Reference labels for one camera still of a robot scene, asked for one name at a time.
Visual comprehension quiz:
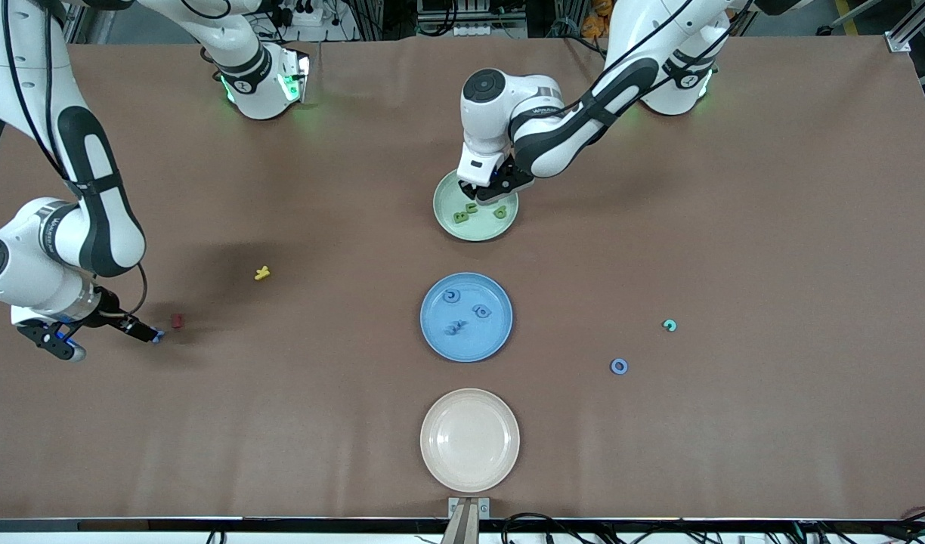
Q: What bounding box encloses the pile of orange objects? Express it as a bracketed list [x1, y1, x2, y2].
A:
[581, 0, 613, 39]

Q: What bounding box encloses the blue plate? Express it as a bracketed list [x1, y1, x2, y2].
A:
[419, 272, 514, 363]

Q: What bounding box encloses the black and red cable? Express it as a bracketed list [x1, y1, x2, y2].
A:
[897, 505, 925, 541]

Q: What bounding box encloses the black cable loop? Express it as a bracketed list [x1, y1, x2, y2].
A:
[500, 512, 584, 544]

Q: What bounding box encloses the aluminium frame post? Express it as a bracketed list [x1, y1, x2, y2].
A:
[886, 0, 925, 52]

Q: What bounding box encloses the light green plate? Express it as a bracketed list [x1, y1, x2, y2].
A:
[432, 164, 520, 243]

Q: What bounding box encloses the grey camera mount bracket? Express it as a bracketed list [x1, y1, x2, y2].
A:
[447, 496, 491, 544]

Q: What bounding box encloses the metal equipment rack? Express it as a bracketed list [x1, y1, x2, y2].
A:
[416, 0, 529, 40]

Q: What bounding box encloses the beige plate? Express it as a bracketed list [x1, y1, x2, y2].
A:
[419, 388, 521, 493]

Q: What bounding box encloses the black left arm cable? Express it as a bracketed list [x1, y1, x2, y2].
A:
[561, 0, 750, 122]

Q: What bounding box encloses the brown table cover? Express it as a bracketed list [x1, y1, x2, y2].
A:
[0, 34, 925, 522]

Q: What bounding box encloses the white power strip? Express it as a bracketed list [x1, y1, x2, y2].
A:
[280, 0, 325, 28]

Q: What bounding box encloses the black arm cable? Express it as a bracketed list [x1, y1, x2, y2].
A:
[0, 0, 148, 318]
[561, 0, 750, 122]

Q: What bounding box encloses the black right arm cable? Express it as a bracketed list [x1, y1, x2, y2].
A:
[0, 0, 148, 318]

